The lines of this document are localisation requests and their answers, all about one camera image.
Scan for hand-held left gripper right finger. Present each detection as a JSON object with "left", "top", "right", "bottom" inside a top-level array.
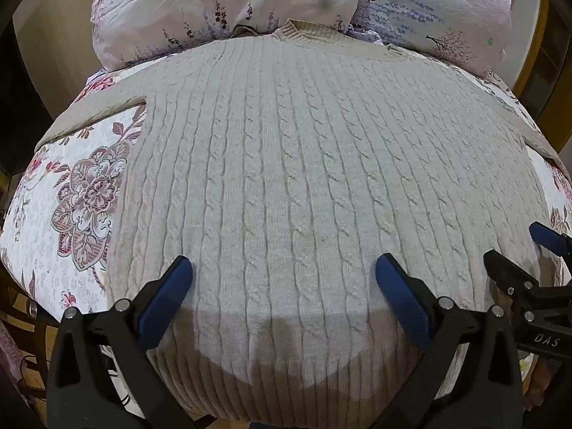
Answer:
[{"left": 376, "top": 253, "right": 524, "bottom": 429}]

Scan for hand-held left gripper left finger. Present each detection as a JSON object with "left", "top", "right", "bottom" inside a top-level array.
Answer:
[{"left": 47, "top": 256, "right": 194, "bottom": 429}]

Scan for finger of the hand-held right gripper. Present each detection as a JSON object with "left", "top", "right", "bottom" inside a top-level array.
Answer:
[
  {"left": 483, "top": 250, "right": 544, "bottom": 305},
  {"left": 529, "top": 222, "right": 572, "bottom": 258}
]

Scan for cream cable-knit sweater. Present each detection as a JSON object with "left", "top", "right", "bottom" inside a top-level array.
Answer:
[{"left": 33, "top": 19, "right": 566, "bottom": 428}]

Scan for floral quilted bed sheet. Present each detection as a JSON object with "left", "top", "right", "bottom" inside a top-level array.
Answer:
[{"left": 0, "top": 68, "right": 572, "bottom": 369}]

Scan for dark furniture panel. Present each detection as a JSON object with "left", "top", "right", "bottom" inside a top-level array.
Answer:
[{"left": 0, "top": 42, "right": 51, "bottom": 176}]

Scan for purple floral pillow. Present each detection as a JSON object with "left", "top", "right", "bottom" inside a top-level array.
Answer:
[{"left": 346, "top": 0, "right": 526, "bottom": 77}]

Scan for pink floral pillow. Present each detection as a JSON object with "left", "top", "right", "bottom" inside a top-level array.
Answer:
[{"left": 85, "top": 0, "right": 363, "bottom": 72}]

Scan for wooden bed frame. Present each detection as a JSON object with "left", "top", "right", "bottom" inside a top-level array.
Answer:
[{"left": 0, "top": 272, "right": 61, "bottom": 394}]

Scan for wooden headboard frame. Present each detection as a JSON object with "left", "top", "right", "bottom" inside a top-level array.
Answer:
[{"left": 509, "top": 0, "right": 572, "bottom": 155}]

